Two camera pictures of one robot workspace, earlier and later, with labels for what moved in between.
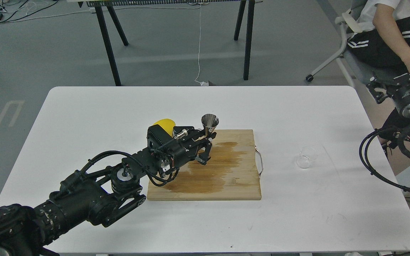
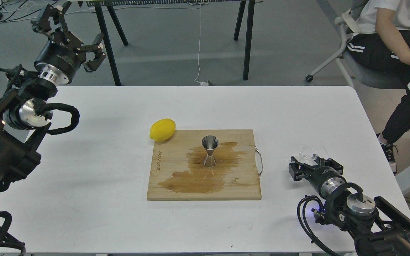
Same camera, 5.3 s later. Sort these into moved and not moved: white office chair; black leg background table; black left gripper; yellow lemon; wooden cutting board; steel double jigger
Moved: black left gripper; steel double jigger
Not moved: wooden cutting board; white office chair; black leg background table; yellow lemon
